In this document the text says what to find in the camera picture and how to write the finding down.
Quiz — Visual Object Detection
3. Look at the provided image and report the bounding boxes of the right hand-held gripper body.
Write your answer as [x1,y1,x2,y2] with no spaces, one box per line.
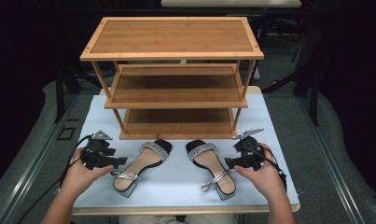
[232,127,266,172]

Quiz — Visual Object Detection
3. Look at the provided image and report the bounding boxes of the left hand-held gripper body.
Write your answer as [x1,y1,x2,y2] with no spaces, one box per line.
[81,130,114,171]

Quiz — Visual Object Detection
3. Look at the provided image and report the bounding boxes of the black sandal silver heel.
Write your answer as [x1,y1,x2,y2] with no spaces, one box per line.
[110,139,174,199]
[185,139,238,202]

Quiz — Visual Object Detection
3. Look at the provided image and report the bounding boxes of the wooden three-tier shoe rack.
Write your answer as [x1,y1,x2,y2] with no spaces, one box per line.
[79,16,265,141]

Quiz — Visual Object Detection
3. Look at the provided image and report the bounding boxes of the person's right hand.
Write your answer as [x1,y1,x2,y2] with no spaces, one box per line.
[233,142,288,203]

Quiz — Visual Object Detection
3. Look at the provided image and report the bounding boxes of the person's left hand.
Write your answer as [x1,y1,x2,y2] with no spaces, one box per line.
[60,147,115,201]

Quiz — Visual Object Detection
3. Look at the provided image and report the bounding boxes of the black metal stand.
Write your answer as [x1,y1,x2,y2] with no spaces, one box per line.
[51,59,98,124]
[262,59,322,127]

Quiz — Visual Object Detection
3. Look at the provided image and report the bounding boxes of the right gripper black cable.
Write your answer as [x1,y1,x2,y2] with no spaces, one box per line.
[245,147,288,191]

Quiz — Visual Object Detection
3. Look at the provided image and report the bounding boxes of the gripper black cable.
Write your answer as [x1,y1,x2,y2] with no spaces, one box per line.
[16,133,93,224]
[245,147,288,191]

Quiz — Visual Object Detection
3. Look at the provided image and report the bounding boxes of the aluminium floor rail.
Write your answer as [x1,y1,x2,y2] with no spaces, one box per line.
[297,95,368,224]
[0,92,81,224]

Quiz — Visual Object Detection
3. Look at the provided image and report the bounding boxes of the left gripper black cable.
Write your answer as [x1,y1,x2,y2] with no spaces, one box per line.
[16,133,93,224]

